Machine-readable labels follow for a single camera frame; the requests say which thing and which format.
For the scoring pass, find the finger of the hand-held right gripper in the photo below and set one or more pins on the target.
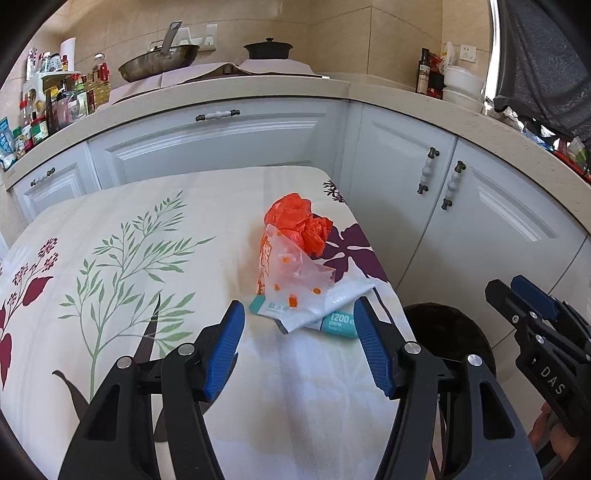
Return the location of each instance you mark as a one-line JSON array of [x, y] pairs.
[[505, 300], [535, 297]]

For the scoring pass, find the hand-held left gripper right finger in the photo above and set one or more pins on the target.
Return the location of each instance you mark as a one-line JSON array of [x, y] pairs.
[[371, 346]]

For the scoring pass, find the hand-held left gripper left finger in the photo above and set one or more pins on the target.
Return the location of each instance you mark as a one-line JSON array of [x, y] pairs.
[[226, 346]]

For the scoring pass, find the white teal sachet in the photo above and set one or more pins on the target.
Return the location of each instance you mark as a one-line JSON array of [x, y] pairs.
[[341, 300], [268, 308]]

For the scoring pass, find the clear orange-printed wrapper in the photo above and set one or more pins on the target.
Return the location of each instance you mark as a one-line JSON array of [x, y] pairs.
[[295, 272]]

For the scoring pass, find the orange plastic bag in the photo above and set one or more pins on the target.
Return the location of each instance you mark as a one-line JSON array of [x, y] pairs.
[[300, 217]]

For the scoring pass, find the person's right hand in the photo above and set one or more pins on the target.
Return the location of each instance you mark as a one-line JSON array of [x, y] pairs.
[[542, 434]]

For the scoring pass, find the white cabinet door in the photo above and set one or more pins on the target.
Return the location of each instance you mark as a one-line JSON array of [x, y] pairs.
[[60, 194], [221, 147], [388, 184], [498, 249]]

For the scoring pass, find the floral tablecloth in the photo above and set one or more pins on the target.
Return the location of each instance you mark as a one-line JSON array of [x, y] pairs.
[[277, 392]]

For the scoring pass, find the pile of colourful packets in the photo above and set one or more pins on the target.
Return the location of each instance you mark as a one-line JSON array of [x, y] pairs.
[[563, 147]]

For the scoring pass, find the beige speckled countertop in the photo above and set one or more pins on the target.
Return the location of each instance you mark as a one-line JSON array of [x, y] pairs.
[[461, 120]]

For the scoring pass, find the stacked white bowls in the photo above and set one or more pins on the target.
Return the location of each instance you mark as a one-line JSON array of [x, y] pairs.
[[464, 90]]

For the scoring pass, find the red seasoning packet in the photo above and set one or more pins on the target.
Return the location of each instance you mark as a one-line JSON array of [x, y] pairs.
[[436, 78]]

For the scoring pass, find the dark grey cloth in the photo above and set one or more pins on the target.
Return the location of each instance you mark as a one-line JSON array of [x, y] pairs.
[[545, 60]]

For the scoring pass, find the dark oil bottle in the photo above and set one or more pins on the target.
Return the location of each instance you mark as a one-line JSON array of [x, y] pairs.
[[423, 74]]

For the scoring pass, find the white plastic bag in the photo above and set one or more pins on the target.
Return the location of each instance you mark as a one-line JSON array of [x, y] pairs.
[[448, 54]]

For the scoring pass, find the pale stove cover cloth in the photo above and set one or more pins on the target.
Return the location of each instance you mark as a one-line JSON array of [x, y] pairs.
[[258, 74]]

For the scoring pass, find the cluster of condiment bottles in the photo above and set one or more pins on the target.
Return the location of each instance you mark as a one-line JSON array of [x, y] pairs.
[[60, 106]]

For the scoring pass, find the steel wok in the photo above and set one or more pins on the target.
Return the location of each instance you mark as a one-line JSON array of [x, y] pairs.
[[157, 62]]

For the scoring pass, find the black lidded pot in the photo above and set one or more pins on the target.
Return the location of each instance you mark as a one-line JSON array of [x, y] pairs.
[[268, 50]]

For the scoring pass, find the paper towel roll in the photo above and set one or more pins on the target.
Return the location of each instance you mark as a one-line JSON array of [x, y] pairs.
[[68, 54]]

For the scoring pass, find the white wall outlet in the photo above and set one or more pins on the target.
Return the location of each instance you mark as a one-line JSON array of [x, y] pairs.
[[469, 53]]

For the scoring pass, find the white wall rack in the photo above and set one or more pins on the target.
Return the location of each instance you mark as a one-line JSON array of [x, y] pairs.
[[205, 39]]

